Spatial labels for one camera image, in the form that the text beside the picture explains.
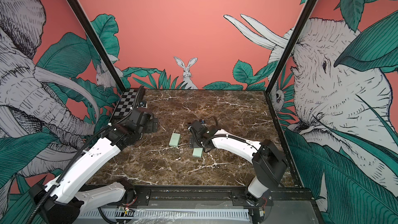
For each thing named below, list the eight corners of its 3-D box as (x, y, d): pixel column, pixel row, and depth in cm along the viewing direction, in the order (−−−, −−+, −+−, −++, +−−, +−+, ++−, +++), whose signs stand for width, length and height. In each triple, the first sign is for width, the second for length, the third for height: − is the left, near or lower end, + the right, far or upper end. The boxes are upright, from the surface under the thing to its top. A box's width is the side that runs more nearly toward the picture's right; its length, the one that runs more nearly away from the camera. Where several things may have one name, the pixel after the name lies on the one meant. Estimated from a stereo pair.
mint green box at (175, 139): (169, 145, 94) (168, 143, 91) (173, 134, 98) (172, 132, 96) (178, 147, 93) (177, 144, 91) (181, 136, 98) (181, 133, 96)
